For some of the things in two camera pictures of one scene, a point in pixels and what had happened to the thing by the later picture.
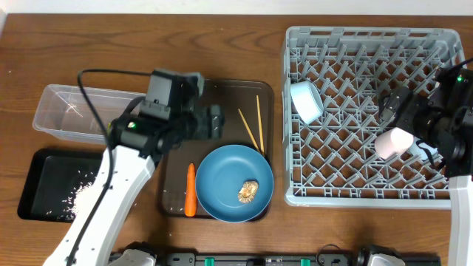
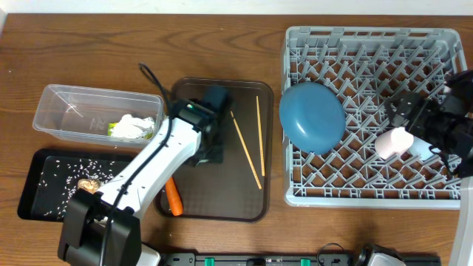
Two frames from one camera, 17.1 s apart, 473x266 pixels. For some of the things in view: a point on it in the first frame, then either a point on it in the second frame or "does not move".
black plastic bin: x=54 y=180 does not move
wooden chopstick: x=260 y=127 does not move
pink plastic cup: x=392 y=142 does not move
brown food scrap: x=248 y=191 -> x=92 y=185
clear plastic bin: x=63 y=111 does not move
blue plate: x=221 y=176 -> x=313 y=117
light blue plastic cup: x=422 y=150 does not move
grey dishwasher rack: x=332 y=162 does not move
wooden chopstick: x=255 y=142 -> x=246 y=151
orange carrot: x=191 y=205 -> x=174 y=197
